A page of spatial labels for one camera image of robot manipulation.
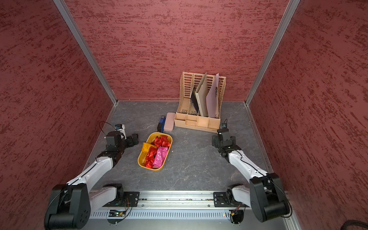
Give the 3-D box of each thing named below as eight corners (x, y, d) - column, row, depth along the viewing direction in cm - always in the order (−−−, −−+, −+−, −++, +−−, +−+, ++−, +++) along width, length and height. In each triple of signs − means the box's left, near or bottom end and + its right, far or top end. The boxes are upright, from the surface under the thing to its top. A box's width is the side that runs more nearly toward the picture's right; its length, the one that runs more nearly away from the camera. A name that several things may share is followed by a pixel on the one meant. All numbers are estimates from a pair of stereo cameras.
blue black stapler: (157, 133, 103) (156, 129, 99) (162, 119, 111) (161, 115, 107) (162, 133, 103) (161, 129, 99) (166, 119, 111) (165, 115, 107)
